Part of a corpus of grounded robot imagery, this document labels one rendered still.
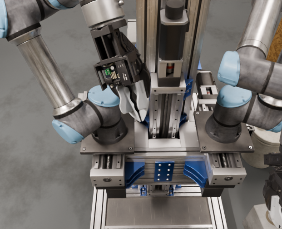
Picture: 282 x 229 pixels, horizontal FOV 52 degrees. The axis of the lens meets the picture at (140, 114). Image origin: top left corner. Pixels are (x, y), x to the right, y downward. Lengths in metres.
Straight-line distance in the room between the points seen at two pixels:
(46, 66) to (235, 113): 0.69
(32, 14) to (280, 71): 0.73
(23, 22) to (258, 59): 0.68
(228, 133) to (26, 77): 2.49
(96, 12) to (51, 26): 3.50
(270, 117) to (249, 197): 1.32
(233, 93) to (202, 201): 1.06
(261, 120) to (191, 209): 1.02
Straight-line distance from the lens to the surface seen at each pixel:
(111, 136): 1.18
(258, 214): 1.26
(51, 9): 1.02
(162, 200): 2.00
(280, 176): 0.67
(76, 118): 1.02
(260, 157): 2.40
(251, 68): 0.68
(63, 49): 3.58
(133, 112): 0.62
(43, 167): 2.48
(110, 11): 0.55
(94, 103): 1.06
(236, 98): 1.11
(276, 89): 0.68
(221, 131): 1.22
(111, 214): 1.96
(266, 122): 1.14
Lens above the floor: 2.01
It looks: 48 degrees down
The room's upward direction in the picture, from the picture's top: straight up
